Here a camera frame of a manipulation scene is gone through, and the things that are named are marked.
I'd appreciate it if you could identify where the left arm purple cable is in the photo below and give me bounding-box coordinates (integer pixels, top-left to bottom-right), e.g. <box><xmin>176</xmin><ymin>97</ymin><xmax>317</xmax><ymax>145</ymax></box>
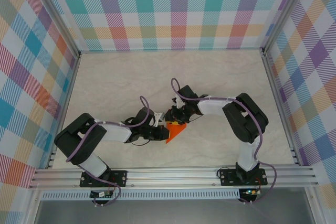
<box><xmin>65</xmin><ymin>95</ymin><xmax>150</xmax><ymax>207</ymax></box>

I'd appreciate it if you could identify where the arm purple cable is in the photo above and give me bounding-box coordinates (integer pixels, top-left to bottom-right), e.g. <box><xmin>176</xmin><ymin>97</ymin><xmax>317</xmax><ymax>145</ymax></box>
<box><xmin>65</xmin><ymin>95</ymin><xmax>150</xmax><ymax>207</ymax></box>
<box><xmin>170</xmin><ymin>77</ymin><xmax>278</xmax><ymax>205</ymax></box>

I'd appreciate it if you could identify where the slotted grey cable duct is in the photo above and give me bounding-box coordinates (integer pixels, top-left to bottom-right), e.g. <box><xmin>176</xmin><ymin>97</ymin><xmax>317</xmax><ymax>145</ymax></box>
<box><xmin>40</xmin><ymin>191</ymin><xmax>241</xmax><ymax>201</ymax></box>

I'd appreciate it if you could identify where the grey metal plate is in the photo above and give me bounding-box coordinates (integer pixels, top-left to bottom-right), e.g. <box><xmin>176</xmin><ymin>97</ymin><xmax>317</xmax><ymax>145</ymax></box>
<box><xmin>34</xmin><ymin>199</ymin><xmax>316</xmax><ymax>224</ymax></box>

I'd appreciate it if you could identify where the aluminium mounting rail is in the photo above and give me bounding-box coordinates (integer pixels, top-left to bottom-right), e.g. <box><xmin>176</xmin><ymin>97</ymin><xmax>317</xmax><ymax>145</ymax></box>
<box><xmin>28</xmin><ymin>165</ymin><xmax>320</xmax><ymax>190</ymax></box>

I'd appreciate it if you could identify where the aluminium frame leg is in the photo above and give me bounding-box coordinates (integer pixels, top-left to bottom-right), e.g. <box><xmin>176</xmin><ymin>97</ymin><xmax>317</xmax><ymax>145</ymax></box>
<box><xmin>304</xmin><ymin>187</ymin><xmax>323</xmax><ymax>224</ymax></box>
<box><xmin>22</xmin><ymin>188</ymin><xmax>43</xmax><ymax>224</ymax></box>

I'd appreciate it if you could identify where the thin black wire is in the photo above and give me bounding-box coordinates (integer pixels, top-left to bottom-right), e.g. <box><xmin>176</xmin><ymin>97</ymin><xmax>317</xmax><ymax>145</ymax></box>
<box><xmin>216</xmin><ymin>165</ymin><xmax>239</xmax><ymax>180</ymax></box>

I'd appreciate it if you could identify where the aluminium frame post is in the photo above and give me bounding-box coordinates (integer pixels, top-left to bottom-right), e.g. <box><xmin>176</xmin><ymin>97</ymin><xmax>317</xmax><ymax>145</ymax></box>
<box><xmin>261</xmin><ymin>0</ymin><xmax>312</xmax><ymax>57</ymax></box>
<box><xmin>30</xmin><ymin>0</ymin><xmax>81</xmax><ymax>58</ymax></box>

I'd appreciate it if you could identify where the aluminium table side rail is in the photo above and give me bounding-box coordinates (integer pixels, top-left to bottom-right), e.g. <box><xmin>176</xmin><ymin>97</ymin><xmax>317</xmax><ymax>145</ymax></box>
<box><xmin>46</xmin><ymin>53</ymin><xmax>82</xmax><ymax>169</ymax></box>
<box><xmin>261</xmin><ymin>49</ymin><xmax>302</xmax><ymax>167</ymax></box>

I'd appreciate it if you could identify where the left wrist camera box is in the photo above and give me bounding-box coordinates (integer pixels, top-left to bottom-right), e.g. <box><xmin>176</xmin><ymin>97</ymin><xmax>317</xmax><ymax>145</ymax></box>
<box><xmin>153</xmin><ymin>112</ymin><xmax>167</xmax><ymax>126</ymax></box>

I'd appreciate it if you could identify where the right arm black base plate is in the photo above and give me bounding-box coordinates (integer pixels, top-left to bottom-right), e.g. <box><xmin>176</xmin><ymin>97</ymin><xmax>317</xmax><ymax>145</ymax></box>
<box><xmin>219</xmin><ymin>168</ymin><xmax>268</xmax><ymax>187</ymax></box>

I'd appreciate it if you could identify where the orange paper sheet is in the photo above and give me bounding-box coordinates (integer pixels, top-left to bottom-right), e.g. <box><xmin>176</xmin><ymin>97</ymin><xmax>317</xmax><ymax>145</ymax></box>
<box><xmin>165</xmin><ymin>121</ymin><xmax>188</xmax><ymax>145</ymax></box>

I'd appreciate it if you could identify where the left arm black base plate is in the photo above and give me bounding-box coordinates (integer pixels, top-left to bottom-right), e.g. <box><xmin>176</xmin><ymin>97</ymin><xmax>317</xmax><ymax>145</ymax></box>
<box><xmin>80</xmin><ymin>170</ymin><xmax>128</xmax><ymax>188</ymax></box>

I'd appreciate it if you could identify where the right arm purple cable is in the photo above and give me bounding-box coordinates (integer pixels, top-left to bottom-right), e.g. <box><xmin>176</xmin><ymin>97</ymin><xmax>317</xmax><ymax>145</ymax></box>
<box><xmin>170</xmin><ymin>77</ymin><xmax>278</xmax><ymax>205</ymax></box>

